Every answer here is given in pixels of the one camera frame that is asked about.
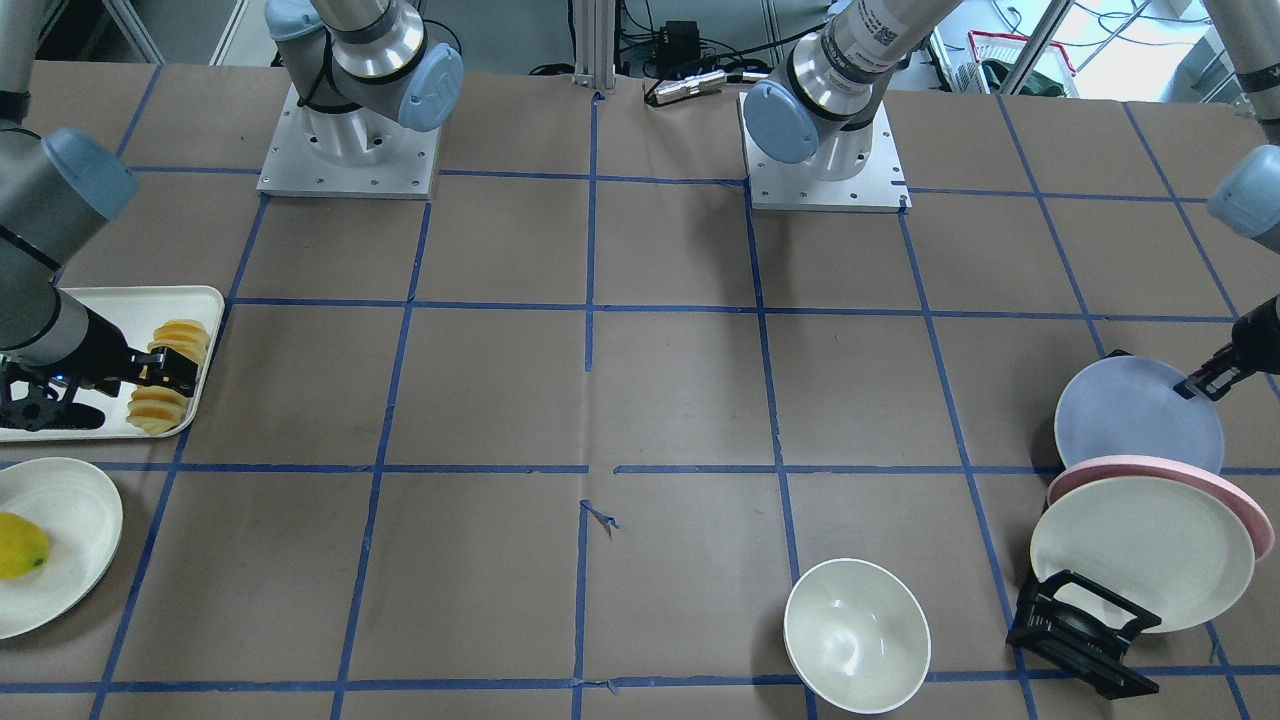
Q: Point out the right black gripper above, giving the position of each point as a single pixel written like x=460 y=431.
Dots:
x=103 y=357

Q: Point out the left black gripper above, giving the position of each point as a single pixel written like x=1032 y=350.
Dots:
x=1262 y=343

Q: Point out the blue plate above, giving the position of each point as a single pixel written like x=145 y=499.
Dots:
x=1127 y=405

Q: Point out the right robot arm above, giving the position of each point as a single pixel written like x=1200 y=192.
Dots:
x=371 y=89

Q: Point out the pink plate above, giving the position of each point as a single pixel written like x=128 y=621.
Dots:
x=1250 y=512

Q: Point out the cream plate with lemon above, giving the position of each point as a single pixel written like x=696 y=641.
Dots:
x=81 y=512

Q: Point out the cream plate in rack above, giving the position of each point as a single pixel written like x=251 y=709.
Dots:
x=1169 y=548

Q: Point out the cream rectangular tray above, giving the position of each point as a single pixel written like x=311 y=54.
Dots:
x=137 y=312

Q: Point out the yellow lemon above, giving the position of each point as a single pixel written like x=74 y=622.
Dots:
x=25 y=547

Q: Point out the black dish rack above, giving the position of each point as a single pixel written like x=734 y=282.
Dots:
x=1073 y=639

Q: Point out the cream bowl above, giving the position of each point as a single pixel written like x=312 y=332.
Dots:
x=857 y=636

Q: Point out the silver cylindrical connector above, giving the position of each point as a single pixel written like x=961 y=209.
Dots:
x=669 y=91

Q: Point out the black power adapter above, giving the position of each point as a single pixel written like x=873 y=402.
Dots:
x=676 y=44

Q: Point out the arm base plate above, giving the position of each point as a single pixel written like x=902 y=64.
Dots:
x=793 y=166
x=354 y=155

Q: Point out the aluminium frame post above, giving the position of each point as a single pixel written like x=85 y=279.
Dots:
x=595 y=42

